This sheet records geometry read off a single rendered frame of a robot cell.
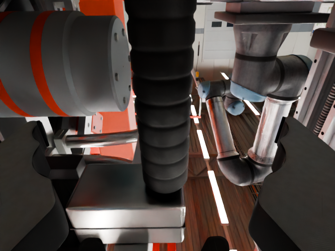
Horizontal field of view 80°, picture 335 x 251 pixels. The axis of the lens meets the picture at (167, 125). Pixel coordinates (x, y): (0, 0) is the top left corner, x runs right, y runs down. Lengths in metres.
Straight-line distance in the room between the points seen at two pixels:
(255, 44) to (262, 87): 0.13
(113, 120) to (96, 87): 0.65
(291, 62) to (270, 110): 0.17
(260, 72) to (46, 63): 0.54
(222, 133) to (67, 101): 0.72
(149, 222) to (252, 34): 0.55
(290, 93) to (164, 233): 0.66
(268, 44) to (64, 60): 0.51
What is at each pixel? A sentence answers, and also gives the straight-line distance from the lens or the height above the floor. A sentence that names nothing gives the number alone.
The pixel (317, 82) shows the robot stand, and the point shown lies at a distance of 0.55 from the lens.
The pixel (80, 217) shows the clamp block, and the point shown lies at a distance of 0.18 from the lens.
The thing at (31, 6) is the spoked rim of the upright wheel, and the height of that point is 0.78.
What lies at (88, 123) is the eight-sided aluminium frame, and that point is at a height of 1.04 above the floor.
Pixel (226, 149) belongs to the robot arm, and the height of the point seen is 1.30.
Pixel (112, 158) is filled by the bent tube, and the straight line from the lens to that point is 0.34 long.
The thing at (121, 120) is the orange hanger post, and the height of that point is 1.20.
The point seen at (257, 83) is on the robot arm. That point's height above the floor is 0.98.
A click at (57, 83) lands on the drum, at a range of 0.26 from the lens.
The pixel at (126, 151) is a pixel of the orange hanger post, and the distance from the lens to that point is 0.98.
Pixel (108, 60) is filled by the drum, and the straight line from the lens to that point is 0.24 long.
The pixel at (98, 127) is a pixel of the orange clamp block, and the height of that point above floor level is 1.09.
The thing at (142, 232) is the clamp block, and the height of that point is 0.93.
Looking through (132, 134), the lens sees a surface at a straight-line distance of 0.40.
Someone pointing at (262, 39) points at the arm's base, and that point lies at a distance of 0.62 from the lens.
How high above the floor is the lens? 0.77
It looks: 31 degrees up
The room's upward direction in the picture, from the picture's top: 179 degrees clockwise
